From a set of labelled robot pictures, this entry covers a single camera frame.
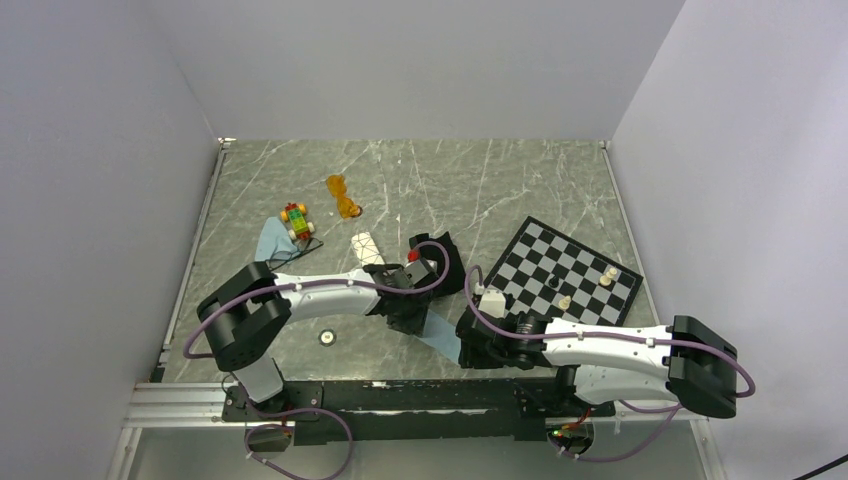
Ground black glasses case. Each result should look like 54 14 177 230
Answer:
408 231 466 298

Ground light blue cleaning cloth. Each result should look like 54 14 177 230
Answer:
254 217 300 261

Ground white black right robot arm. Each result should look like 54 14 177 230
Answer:
456 310 740 419

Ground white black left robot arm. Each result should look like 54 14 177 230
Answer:
190 260 442 420

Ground white geometric glasses case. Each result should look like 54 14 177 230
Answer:
351 232 385 267

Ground small round metal disc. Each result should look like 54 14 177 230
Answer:
319 329 337 346

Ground black white chessboard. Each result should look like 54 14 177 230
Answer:
484 216 643 326

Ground thin black framed glasses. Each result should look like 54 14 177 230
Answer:
266 238 324 271

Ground colourful toy brick car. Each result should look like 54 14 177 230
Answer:
280 203 315 241

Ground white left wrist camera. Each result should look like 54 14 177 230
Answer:
404 250 438 289

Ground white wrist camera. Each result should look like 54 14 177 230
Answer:
477 288 508 319
404 250 438 289

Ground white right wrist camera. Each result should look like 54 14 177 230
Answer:
477 288 508 319

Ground black table front rail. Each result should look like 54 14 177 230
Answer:
222 378 615 446

